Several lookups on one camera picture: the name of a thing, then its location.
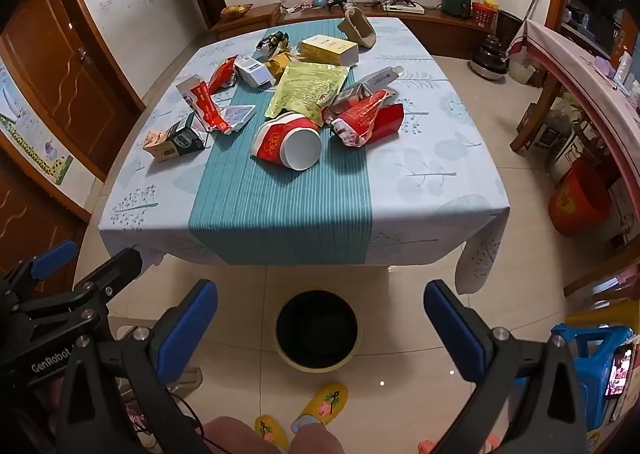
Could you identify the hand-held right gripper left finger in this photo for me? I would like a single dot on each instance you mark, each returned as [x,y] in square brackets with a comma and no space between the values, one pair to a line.
[185,329]

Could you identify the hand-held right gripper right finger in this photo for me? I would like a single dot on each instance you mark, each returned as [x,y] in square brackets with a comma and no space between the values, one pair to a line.
[455,334]

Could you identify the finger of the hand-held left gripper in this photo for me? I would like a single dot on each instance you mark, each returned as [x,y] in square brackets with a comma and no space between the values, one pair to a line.
[50,256]
[115,271]

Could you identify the round trash bin black liner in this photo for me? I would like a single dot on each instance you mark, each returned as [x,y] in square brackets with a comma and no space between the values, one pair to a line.
[317,329]

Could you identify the gold green snack bag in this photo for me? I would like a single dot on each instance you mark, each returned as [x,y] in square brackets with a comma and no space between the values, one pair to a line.
[305,89]

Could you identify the black gold wrapper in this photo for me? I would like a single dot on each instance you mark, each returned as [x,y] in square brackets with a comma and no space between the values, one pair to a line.
[272,42]

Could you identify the beige knitted hat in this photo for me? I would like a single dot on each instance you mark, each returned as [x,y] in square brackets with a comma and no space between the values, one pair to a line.
[362,34]

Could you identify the brown wooden door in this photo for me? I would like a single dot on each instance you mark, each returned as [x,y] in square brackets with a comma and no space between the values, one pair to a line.
[65,74]
[30,219]

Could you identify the person's left leg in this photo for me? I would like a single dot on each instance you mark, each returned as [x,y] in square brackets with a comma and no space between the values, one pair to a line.
[240,439]

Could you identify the person's leg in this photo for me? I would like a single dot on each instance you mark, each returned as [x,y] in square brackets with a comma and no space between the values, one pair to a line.
[315,441]
[240,439]

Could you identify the yellow embroidered slipper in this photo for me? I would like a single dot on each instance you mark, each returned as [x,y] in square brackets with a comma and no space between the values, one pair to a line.
[270,431]
[322,404]

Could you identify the blue plastic stool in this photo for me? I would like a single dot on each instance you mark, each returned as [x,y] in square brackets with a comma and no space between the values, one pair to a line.
[590,364]

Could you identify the small black box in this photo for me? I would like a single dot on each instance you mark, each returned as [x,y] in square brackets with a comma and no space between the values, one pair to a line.
[177,142]

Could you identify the table with floral cloth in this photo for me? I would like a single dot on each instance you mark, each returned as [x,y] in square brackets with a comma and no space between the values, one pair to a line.
[280,214]

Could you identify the yellow plastic stool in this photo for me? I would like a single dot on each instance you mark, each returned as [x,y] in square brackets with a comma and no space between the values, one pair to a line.
[605,314]

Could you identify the smartphone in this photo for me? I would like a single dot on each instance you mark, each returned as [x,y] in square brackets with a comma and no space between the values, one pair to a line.
[620,369]

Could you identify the person's right leg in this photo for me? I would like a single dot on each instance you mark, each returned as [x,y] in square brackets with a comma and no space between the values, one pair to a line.
[315,441]

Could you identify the red bucket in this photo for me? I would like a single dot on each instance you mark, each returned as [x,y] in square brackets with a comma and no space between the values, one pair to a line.
[575,204]

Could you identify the red white carton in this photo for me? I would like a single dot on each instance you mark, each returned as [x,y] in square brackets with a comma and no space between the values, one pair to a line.
[205,104]

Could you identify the flat white packet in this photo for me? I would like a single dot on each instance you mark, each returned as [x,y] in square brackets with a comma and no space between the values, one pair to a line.
[237,115]

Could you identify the red white paper bowl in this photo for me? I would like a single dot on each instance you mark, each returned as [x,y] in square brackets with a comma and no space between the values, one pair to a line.
[272,139]

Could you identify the red foil wrapper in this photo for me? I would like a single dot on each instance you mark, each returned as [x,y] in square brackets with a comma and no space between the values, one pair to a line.
[220,77]

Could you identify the red white snack bag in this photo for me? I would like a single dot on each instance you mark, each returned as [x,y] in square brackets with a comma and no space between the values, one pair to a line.
[357,122]

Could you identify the small white box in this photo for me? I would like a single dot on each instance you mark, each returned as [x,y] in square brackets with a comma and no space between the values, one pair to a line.
[252,72]

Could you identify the yellow crumpled wrapper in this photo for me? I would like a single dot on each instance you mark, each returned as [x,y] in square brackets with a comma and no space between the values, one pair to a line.
[277,67]

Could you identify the white tube box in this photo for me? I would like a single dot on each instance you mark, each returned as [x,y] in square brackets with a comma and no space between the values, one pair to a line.
[382,77]

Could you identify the black pot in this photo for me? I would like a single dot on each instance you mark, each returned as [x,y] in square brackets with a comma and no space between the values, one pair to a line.
[489,59]

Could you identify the small wooden side cabinet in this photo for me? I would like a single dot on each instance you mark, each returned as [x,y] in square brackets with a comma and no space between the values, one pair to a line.
[245,24]

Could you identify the bunch of bananas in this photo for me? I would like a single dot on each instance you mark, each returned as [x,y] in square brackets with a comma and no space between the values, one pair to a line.
[236,12]

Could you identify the yellow white box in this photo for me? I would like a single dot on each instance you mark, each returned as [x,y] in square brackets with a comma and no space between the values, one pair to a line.
[327,47]

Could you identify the long wooden low cabinet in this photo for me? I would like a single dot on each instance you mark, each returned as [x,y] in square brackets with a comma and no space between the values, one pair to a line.
[440,23]

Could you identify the red basket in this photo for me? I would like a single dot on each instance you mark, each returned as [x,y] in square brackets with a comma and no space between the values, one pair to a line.
[486,14]

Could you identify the white set-top box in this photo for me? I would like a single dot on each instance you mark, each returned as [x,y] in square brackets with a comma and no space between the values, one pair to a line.
[404,8]

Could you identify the dark green appliance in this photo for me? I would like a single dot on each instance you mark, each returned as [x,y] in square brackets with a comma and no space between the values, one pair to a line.
[456,0]

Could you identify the giraffe wall poster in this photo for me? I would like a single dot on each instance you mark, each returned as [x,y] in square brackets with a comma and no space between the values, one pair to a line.
[45,149]

